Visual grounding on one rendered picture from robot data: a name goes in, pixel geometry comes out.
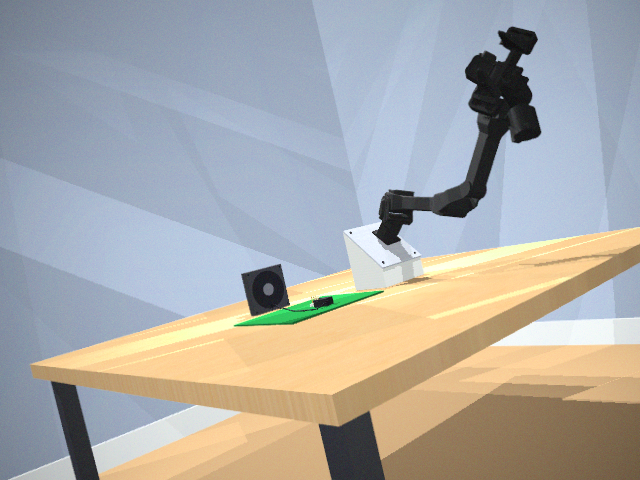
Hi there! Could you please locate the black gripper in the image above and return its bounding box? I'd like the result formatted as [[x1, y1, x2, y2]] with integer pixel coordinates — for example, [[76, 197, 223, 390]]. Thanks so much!
[[468, 27, 538, 117]]

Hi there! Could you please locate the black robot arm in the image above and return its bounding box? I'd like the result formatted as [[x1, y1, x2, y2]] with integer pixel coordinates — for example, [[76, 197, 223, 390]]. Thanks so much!
[[372, 51, 541, 245]]

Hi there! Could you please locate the black fan cable with plug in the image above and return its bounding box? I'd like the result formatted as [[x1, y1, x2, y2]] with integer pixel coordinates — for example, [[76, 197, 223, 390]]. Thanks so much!
[[272, 296, 334, 312]]

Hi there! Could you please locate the green circuit board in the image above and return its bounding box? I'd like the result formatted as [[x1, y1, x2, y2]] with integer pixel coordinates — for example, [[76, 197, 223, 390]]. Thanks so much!
[[233, 290, 384, 327]]

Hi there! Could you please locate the black square cooling fan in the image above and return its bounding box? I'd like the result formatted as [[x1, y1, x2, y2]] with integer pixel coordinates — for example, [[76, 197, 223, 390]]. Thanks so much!
[[241, 264, 290, 317]]

